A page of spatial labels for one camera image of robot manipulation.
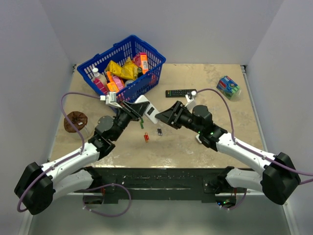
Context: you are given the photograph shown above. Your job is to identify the blue plastic shopping basket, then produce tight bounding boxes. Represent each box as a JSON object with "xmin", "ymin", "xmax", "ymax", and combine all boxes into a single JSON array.
[{"xmin": 76, "ymin": 35, "xmax": 166, "ymax": 102}]

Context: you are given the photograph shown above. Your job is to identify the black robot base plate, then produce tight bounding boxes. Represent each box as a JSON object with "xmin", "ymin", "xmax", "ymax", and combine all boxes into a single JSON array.
[{"xmin": 85, "ymin": 166, "xmax": 245, "ymax": 204}]

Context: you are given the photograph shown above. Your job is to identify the black TV remote control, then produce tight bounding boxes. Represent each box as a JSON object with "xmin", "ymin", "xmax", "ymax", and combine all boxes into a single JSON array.
[{"xmin": 165, "ymin": 89, "xmax": 197, "ymax": 98}]

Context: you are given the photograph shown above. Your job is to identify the small orange box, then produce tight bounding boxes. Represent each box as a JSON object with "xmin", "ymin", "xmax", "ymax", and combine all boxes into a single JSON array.
[{"xmin": 106, "ymin": 82, "xmax": 119, "ymax": 93}]

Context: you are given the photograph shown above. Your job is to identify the brown crumpled cloth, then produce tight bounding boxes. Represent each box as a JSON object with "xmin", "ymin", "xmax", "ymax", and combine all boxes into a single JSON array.
[{"xmin": 64, "ymin": 111, "xmax": 88, "ymax": 133}]

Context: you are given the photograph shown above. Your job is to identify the white red remote control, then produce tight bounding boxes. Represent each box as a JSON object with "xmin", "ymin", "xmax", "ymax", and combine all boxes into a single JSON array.
[{"xmin": 135, "ymin": 95, "xmax": 159, "ymax": 124}]

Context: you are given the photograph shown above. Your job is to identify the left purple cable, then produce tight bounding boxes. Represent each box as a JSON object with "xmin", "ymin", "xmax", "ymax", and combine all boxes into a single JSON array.
[{"xmin": 16, "ymin": 92, "xmax": 102, "ymax": 213}]

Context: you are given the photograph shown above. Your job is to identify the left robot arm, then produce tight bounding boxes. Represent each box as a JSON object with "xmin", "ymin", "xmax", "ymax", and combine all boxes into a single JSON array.
[{"xmin": 14, "ymin": 101, "xmax": 150, "ymax": 215}]

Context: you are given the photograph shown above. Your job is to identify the white grey remote control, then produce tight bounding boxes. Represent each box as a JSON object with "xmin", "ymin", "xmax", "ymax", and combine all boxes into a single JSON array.
[{"xmin": 196, "ymin": 135, "xmax": 202, "ymax": 144}]

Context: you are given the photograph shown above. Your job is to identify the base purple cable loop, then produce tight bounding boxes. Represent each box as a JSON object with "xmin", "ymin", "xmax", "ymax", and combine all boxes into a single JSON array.
[{"xmin": 82, "ymin": 183, "xmax": 132, "ymax": 217}]

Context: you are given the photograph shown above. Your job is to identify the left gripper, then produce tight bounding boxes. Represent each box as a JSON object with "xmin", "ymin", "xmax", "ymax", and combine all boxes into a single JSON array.
[{"xmin": 112, "ymin": 100, "xmax": 150, "ymax": 141}]

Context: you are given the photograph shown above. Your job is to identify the white cap bottle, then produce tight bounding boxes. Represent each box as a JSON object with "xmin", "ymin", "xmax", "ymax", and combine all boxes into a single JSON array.
[{"xmin": 92, "ymin": 68, "xmax": 107, "ymax": 85}]

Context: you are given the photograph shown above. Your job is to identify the yellow snack bag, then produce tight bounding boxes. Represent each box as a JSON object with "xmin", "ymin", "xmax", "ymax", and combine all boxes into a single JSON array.
[{"xmin": 105, "ymin": 57, "xmax": 138, "ymax": 80}]

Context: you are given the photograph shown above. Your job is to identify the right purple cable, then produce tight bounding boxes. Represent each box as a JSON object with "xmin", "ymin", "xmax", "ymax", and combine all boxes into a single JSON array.
[{"xmin": 197, "ymin": 88, "xmax": 313, "ymax": 185}]

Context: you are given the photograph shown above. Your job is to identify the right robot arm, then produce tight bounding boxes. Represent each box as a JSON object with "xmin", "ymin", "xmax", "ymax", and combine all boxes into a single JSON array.
[{"xmin": 155, "ymin": 101, "xmax": 300, "ymax": 205}]

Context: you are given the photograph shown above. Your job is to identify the blue green sponge pack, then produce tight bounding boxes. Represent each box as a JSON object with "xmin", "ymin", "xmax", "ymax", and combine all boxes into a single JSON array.
[{"xmin": 216, "ymin": 76, "xmax": 241, "ymax": 100}]

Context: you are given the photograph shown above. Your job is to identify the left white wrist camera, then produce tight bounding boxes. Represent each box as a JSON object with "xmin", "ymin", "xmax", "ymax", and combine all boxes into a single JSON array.
[{"xmin": 100, "ymin": 92, "xmax": 122, "ymax": 108}]

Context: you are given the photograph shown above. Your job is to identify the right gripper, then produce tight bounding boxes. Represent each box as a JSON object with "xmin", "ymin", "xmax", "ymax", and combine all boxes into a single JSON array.
[{"xmin": 155, "ymin": 101, "xmax": 202, "ymax": 134}]

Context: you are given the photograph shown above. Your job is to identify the orange pink box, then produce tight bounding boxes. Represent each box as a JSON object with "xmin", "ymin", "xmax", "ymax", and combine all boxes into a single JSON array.
[{"xmin": 133, "ymin": 52, "xmax": 149, "ymax": 74}]

